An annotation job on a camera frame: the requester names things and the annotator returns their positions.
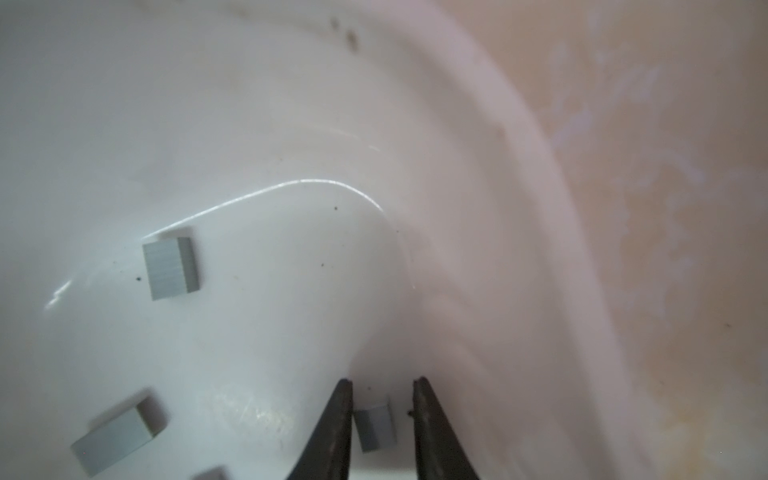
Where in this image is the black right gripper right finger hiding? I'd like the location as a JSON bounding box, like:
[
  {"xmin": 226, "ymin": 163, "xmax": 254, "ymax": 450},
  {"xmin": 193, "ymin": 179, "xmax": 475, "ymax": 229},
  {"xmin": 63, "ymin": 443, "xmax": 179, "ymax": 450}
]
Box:
[{"xmin": 411, "ymin": 377, "xmax": 479, "ymax": 480}]

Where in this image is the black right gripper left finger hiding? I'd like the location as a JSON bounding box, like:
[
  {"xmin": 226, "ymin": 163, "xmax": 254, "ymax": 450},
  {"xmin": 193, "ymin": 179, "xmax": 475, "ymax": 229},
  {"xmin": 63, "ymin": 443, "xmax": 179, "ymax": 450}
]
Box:
[{"xmin": 287, "ymin": 379, "xmax": 353, "ymax": 480}]

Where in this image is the grey staple strip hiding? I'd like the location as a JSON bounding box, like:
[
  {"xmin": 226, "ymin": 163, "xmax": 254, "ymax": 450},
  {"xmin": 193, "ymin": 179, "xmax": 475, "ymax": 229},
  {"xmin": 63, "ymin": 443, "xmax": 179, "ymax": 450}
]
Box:
[
  {"xmin": 142, "ymin": 237, "xmax": 201, "ymax": 301},
  {"xmin": 71, "ymin": 395, "xmax": 168, "ymax": 478},
  {"xmin": 353, "ymin": 402, "xmax": 397, "ymax": 453},
  {"xmin": 192, "ymin": 466, "xmax": 228, "ymax": 480}
]

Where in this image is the white plastic tray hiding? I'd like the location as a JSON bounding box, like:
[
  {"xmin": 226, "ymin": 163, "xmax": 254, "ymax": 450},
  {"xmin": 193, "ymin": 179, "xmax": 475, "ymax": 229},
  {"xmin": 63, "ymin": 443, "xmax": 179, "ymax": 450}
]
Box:
[{"xmin": 1, "ymin": 1, "xmax": 656, "ymax": 479}]

